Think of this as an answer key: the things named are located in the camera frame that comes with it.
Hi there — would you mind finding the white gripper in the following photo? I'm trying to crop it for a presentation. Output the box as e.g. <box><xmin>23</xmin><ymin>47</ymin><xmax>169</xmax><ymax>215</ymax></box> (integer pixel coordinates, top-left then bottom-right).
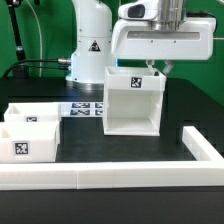
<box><xmin>111</xmin><ymin>17</ymin><xmax>216</xmax><ymax>76</ymax></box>

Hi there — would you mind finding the white drawer cabinet frame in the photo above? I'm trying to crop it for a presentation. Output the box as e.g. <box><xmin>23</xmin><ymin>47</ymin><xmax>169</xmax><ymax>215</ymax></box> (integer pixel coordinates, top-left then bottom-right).
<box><xmin>103</xmin><ymin>67</ymin><xmax>166</xmax><ymax>136</ymax></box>

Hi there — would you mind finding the white drawer box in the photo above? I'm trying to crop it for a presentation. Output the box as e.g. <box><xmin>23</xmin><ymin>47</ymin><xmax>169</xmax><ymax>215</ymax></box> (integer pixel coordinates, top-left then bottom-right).
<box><xmin>0</xmin><ymin>121</ymin><xmax>60</xmax><ymax>163</ymax></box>
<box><xmin>4</xmin><ymin>102</ymin><xmax>61</xmax><ymax>122</ymax></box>

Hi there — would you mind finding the white front drawer box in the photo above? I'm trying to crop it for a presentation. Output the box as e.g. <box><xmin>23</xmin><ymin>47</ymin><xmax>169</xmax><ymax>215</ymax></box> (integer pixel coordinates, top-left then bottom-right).
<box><xmin>0</xmin><ymin>121</ymin><xmax>60</xmax><ymax>163</ymax></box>

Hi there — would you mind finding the white marker tag plate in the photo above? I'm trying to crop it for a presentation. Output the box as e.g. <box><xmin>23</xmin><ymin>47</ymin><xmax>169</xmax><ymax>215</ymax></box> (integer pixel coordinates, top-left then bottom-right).
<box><xmin>61</xmin><ymin>102</ymin><xmax>103</xmax><ymax>117</ymax></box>

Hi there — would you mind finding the white L-shaped fence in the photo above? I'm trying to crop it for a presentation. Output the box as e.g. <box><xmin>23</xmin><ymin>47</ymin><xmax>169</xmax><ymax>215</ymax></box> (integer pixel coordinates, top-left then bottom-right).
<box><xmin>0</xmin><ymin>126</ymin><xmax>224</xmax><ymax>190</ymax></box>

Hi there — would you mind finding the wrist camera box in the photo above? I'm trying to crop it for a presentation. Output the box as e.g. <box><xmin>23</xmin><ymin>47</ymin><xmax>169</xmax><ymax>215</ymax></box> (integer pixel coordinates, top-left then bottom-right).
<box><xmin>118</xmin><ymin>0</ymin><xmax>159</xmax><ymax>20</ymax></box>

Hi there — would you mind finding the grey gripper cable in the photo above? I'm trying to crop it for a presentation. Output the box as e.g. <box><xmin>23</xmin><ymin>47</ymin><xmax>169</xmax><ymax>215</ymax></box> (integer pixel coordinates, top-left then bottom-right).
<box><xmin>185</xmin><ymin>11</ymin><xmax>214</xmax><ymax>18</ymax></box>

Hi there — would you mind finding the white hanging cable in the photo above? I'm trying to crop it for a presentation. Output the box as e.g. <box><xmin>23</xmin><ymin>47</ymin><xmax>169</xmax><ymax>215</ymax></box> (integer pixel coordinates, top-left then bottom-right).
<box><xmin>25</xmin><ymin>0</ymin><xmax>44</xmax><ymax>78</ymax></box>

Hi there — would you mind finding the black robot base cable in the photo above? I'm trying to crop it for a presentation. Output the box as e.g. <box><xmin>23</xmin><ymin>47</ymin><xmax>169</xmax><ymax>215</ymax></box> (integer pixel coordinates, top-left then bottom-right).
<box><xmin>2</xmin><ymin>57</ymin><xmax>72</xmax><ymax>79</ymax></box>

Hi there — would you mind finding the black camera stand pole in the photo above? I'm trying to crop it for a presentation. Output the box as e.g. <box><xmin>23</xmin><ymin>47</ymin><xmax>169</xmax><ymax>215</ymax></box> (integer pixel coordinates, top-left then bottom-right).
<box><xmin>3</xmin><ymin>0</ymin><xmax>29</xmax><ymax>79</ymax></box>

